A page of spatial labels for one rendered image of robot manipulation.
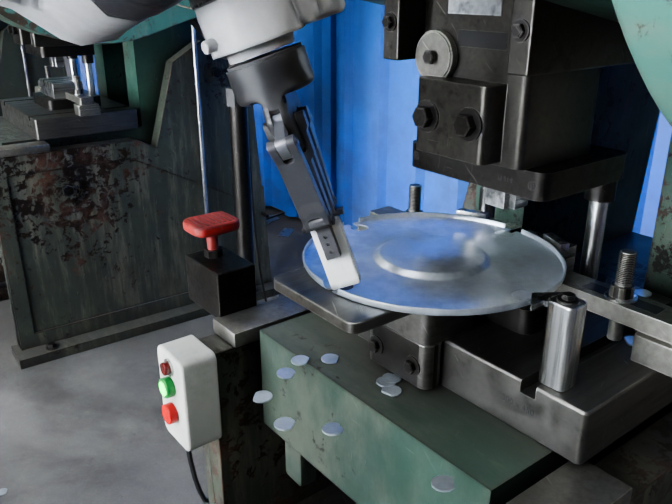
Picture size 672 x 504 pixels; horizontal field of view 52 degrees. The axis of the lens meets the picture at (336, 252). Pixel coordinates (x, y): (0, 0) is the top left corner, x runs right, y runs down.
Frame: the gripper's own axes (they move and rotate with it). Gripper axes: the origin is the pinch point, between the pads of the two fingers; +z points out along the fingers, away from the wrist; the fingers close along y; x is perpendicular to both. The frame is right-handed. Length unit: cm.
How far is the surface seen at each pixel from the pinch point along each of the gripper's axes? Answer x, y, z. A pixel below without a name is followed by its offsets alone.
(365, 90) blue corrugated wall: -11, -210, 12
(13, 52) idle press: -176, -276, -52
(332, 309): -1.2, 4.5, 3.8
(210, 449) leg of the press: -30.0, -15.4, 28.5
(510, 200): 18.6, -15.4, 5.1
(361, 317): 1.5, 6.0, 4.7
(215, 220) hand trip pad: -19.9, -25.7, -0.6
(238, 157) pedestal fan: -32, -89, 2
